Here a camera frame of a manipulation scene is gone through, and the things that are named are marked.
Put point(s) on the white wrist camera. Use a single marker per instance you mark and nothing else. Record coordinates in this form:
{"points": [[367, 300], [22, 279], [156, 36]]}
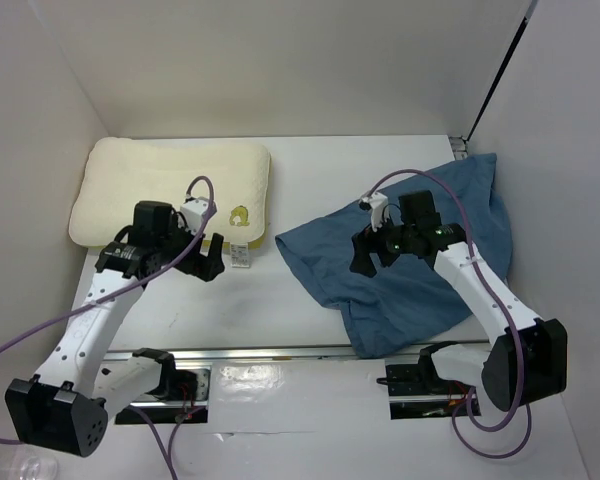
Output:
{"points": [[377, 205], [195, 210]]}

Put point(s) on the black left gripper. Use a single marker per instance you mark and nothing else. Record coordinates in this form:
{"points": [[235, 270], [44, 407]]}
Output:
{"points": [[205, 267]]}

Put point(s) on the cream yellow foam pillow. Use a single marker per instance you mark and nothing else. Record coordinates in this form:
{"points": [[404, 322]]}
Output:
{"points": [[121, 172]]}

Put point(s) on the clear plastic object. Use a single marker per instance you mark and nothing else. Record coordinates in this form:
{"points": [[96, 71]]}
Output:
{"points": [[26, 463]]}

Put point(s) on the white pillow care label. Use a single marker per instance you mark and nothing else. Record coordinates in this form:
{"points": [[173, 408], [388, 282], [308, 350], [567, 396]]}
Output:
{"points": [[240, 255]]}

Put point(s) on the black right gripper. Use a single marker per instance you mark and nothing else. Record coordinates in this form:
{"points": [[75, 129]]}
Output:
{"points": [[364, 242]]}

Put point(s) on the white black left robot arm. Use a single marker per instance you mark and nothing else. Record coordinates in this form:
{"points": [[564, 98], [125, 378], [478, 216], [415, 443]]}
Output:
{"points": [[67, 403]]}

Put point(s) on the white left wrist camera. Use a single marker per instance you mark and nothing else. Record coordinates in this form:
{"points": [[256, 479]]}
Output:
{"points": [[195, 210]]}

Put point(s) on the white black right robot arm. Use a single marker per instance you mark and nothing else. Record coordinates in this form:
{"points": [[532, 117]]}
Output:
{"points": [[527, 361]]}

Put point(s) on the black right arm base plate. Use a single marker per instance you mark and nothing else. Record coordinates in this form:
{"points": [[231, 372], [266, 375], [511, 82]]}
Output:
{"points": [[413, 396]]}

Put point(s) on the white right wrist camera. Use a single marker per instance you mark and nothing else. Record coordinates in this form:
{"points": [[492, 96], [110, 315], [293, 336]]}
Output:
{"points": [[377, 205]]}

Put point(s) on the blue fabric pillowcase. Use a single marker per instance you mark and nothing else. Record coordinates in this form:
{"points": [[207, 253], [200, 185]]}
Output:
{"points": [[407, 302]]}

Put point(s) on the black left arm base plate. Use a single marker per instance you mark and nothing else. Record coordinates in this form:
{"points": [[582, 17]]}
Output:
{"points": [[186, 402]]}

